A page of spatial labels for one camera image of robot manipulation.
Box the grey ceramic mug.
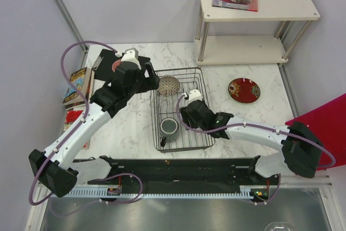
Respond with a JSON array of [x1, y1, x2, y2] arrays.
[[159, 117, 179, 147]]

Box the red floral plate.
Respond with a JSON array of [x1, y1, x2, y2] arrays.
[[228, 78, 261, 104]]

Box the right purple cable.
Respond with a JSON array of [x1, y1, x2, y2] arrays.
[[176, 94, 336, 206]]

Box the patterned beige bowl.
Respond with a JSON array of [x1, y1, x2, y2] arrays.
[[158, 76, 180, 96]]

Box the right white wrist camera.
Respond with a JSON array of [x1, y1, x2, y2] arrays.
[[183, 89, 203, 104]]

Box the pink plastic cup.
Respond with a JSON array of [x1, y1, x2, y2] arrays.
[[111, 60, 121, 72]]

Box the colourful paperback book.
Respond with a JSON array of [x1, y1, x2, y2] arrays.
[[63, 67, 92, 105]]

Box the red cover book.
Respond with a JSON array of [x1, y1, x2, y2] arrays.
[[63, 109, 84, 133]]

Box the white two-tier shelf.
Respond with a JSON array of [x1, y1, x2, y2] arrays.
[[194, 0, 320, 65]]

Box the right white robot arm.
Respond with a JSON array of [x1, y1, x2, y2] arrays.
[[176, 100, 323, 184]]

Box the red folder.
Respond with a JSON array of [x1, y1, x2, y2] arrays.
[[286, 94, 346, 167]]

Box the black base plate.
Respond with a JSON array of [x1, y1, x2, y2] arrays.
[[88, 159, 278, 195]]

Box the black clipboard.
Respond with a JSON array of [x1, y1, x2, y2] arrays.
[[92, 49, 151, 82]]

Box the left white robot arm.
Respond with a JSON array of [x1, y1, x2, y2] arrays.
[[29, 57, 159, 197]]

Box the white cable duct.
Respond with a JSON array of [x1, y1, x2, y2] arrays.
[[65, 187, 254, 199]]

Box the black wire dish rack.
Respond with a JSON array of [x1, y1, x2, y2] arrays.
[[150, 67, 216, 153]]

